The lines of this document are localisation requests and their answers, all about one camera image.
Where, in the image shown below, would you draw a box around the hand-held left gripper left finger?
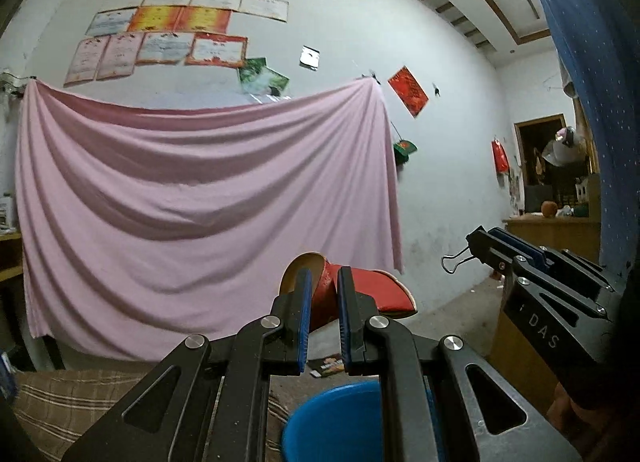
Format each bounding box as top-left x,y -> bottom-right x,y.
60,267 -> 313,462

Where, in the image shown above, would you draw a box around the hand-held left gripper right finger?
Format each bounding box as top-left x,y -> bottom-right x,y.
337,266 -> 583,462

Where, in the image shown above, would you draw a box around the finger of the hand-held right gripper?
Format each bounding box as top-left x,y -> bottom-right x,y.
479,232 -> 522,277
489,226 -> 550,269

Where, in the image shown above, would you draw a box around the black binder clip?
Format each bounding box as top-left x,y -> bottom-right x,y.
441,228 -> 488,275

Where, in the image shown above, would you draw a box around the blue plastic basin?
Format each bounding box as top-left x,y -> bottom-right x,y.
281,381 -> 446,462

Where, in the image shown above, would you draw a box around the person's right hand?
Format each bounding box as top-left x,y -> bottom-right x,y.
547,382 -> 621,462

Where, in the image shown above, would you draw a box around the wooden cabinet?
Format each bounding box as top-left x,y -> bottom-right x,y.
490,215 -> 603,405

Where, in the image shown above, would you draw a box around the grey cloth bundle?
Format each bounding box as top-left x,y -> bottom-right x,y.
542,126 -> 588,165

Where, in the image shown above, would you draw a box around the green red hanging ornament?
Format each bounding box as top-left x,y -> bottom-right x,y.
391,122 -> 418,165

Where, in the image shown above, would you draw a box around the pink hanging sheet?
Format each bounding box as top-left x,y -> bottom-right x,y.
14,76 -> 405,360

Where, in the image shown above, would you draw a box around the blue dotted hanging cloth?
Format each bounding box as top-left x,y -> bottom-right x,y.
520,0 -> 640,278

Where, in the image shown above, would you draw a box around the brown plaid blanket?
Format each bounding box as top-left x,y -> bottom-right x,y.
10,367 -> 291,462

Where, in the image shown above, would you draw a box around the wooden shelf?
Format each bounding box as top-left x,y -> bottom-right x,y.
0,229 -> 26,284

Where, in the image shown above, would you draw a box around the wooden door frame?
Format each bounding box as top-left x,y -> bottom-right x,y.
513,114 -> 601,223

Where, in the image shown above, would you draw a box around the red square wall poster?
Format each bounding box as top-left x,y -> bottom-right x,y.
387,66 -> 430,118

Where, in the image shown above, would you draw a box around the green wall photos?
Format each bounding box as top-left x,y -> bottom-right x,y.
237,57 -> 291,98

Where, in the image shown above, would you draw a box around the small silver wall plate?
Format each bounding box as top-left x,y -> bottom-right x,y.
299,46 -> 322,72

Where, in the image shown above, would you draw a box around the group of wall certificates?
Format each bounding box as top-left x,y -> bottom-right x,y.
64,0 -> 290,86

